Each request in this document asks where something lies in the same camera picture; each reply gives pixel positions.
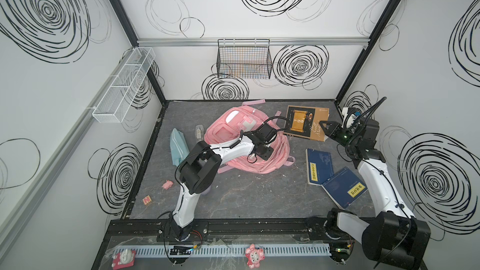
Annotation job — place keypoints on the small pink eraser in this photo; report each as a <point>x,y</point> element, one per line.
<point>167,185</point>

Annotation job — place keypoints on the brown cover book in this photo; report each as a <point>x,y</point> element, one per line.
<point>304,122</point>

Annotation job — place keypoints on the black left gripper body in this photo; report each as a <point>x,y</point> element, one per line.
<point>263,150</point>

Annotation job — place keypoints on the pink plush toy centre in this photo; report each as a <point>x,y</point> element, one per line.
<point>254,256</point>

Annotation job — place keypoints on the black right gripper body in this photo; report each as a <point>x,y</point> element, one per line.
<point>335,132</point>

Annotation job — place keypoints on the pink student backpack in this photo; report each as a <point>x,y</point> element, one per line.
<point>245,118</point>

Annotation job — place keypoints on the clear plastic pen case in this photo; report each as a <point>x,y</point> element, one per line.
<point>199,133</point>

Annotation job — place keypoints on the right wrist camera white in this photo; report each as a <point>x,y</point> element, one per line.
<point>349,114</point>

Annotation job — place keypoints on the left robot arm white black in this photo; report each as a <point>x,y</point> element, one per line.
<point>198,170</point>

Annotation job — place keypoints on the white slotted cable duct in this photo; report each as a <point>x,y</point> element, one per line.
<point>230,250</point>

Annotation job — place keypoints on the teal folded cloth pouch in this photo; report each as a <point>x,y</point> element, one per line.
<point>178,146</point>

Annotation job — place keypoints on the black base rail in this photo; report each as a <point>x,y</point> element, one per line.
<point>312,228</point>

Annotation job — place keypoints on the pink white toy left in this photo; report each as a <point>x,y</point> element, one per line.
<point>124,259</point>

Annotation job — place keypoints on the blue book yellow label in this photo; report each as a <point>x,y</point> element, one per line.
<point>319,167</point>
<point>344,188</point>

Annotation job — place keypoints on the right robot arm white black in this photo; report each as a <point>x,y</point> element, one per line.
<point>395,236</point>

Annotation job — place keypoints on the black wire wall basket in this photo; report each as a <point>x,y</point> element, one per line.
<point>244,58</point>

